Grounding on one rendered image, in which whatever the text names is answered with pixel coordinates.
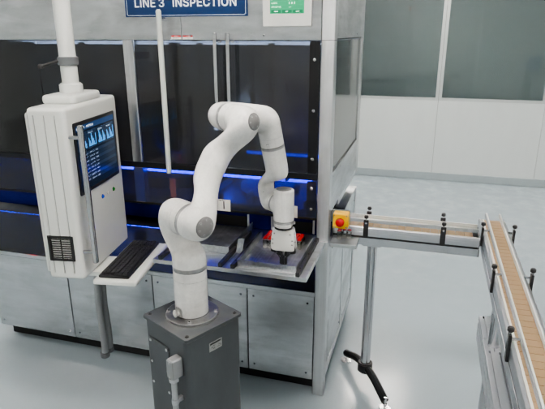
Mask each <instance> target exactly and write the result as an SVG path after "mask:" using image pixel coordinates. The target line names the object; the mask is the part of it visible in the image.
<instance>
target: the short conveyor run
mask: <svg viewBox="0 0 545 409"><path fill-rule="evenodd" d="M367 209H368V210H369V211H367V214H361V213H350V225H349V227H348V229H351V230H352V231H351V232H352V234H351V237H359V242H358V244H362V245H370V246H377V247H385V248H400V249H407V250H415V251H423V252H438V253H445V254H453V255H461V256H475V257H478V254H479V247H480V237H479V233H478V229H477V227H478V225H477V224H468V223H459V222H446V217H445V216H446V213H442V214H441V216H442V217H441V218H440V221H432V220H423V219H414V218H405V217H388V216H379V215H371V213H372V211H371V206H368V207H367ZM337 230H338V228H333V230H332V237H333V235H337Z"/></svg>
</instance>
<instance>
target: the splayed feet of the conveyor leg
mask: <svg viewBox="0 0 545 409"><path fill-rule="evenodd" d="M343 355H344V356H343V357H341V362H343V363H345V364H348V363H350V362H351V360H354V361H355V362H356V363H358V371H359V372H360V373H362V374H367V376H368V377H369V379H370V381H371V383H372V384H373V386H374V389H375V391H376V393H377V395H378V397H379V399H380V401H381V403H382V404H380V405H379V409H390V406H388V405H387V403H386V402H387V401H388V396H387V394H386V393H385V391H384V388H383V386H382V385H381V383H380V380H379V379H378V377H377V376H376V374H375V372H374V371H373V369H372V361H371V360H370V363H369V364H362V363H361V356H360V355H358V354H356V353H354V352H352V351H349V350H347V349H345V350H344V351H343Z"/></svg>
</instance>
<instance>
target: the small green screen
mask: <svg viewBox="0 0 545 409"><path fill-rule="evenodd" d="M263 26H264V27H311V26H312V0H263Z"/></svg>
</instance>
